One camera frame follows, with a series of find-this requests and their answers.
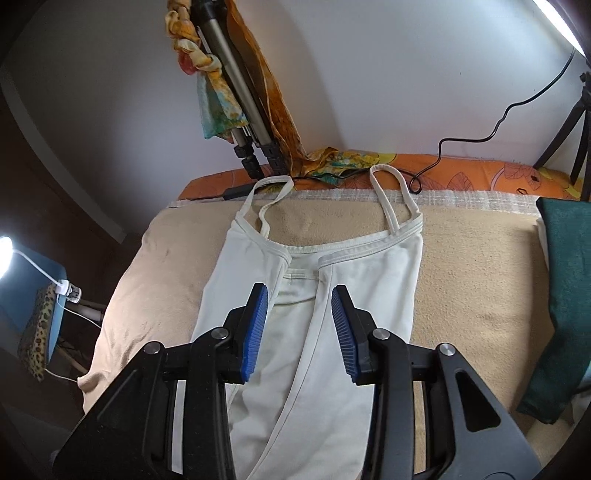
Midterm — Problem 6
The white plaid woven cloth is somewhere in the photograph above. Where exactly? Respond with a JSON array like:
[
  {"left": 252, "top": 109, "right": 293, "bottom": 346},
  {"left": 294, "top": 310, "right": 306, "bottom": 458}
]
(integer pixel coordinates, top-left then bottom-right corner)
[{"left": 167, "top": 187, "right": 541, "bottom": 217}]

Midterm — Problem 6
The colourful patterned scarf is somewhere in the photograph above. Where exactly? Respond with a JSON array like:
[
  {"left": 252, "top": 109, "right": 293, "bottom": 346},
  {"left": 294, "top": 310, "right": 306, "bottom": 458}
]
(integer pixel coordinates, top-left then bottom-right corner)
[{"left": 165, "top": 0, "right": 398, "bottom": 187}]

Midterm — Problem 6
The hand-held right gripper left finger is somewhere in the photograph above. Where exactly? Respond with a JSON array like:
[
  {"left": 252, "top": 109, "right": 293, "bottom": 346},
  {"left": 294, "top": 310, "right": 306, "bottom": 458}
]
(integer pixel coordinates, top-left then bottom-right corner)
[{"left": 53, "top": 282, "right": 269, "bottom": 480}]

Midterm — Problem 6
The white power plug adapter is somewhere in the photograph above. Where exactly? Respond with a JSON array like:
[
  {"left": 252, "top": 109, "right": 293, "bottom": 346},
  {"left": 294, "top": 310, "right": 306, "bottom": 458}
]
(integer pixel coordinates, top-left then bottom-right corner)
[{"left": 54, "top": 279, "right": 83, "bottom": 303}]

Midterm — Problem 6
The orange leaf-print bed sheet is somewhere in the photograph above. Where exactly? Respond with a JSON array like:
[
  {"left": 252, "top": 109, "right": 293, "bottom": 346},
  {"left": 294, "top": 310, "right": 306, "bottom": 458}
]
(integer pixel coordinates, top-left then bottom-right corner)
[{"left": 178, "top": 148, "right": 591, "bottom": 203}]

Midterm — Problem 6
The white lamp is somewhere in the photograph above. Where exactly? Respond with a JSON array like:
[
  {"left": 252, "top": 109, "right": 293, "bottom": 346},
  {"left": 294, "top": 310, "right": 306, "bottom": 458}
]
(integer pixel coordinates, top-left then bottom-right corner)
[{"left": 0, "top": 235, "right": 14, "bottom": 282}]

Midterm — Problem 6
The black tripod stand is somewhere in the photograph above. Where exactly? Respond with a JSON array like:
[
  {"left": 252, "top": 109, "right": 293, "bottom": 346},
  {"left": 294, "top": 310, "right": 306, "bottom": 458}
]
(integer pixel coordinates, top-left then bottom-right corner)
[{"left": 532, "top": 72, "right": 591, "bottom": 190}]

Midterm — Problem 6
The blue chair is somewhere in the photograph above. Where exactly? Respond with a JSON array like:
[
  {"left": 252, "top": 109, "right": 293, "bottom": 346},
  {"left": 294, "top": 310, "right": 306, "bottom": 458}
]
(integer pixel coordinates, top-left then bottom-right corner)
[{"left": 0, "top": 247, "right": 68, "bottom": 365}]

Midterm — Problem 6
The silver tripod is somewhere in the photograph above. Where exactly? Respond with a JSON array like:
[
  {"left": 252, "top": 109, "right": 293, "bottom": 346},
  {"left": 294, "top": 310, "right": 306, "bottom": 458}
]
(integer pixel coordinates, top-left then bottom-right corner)
[{"left": 190, "top": 0, "right": 289, "bottom": 180}]

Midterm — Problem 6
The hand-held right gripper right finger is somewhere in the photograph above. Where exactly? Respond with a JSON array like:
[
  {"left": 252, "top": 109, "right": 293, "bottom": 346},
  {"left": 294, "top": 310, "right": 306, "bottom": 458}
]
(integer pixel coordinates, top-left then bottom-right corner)
[{"left": 331, "top": 285, "right": 542, "bottom": 480}]

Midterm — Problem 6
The leopard print cushion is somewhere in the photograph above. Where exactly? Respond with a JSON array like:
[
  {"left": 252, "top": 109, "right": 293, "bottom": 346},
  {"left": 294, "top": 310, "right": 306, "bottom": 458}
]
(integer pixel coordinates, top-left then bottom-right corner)
[{"left": 17, "top": 284, "right": 60, "bottom": 383}]

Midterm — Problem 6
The white cable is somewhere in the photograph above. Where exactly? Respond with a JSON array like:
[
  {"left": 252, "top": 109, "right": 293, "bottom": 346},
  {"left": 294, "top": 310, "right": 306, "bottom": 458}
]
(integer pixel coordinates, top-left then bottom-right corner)
[{"left": 13, "top": 249, "right": 105, "bottom": 383}]

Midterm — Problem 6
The white strappy camisole top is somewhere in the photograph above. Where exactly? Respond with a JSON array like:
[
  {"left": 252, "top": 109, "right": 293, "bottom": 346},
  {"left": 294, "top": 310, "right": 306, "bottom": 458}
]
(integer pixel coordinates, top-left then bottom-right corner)
[{"left": 169, "top": 163, "right": 424, "bottom": 480}]

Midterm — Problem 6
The black cable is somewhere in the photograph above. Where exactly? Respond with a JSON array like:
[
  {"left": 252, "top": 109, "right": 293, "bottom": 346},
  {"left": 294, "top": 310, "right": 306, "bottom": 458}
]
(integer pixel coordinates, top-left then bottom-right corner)
[{"left": 291, "top": 46, "right": 578, "bottom": 196}]

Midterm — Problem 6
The dark green cloth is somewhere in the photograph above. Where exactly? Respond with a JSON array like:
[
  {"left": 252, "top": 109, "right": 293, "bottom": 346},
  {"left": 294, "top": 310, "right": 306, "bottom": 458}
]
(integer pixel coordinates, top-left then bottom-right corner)
[{"left": 516, "top": 197, "right": 591, "bottom": 425}]

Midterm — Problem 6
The ring light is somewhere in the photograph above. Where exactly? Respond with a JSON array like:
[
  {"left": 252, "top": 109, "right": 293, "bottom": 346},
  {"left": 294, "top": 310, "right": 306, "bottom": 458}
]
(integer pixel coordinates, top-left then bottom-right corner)
[{"left": 531, "top": 0, "right": 591, "bottom": 56}]

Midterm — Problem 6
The beige fleece blanket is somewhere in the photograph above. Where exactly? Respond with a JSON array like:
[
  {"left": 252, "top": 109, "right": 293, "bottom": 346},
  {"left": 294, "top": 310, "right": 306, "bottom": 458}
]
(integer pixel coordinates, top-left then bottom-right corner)
[{"left": 78, "top": 201, "right": 591, "bottom": 480}]

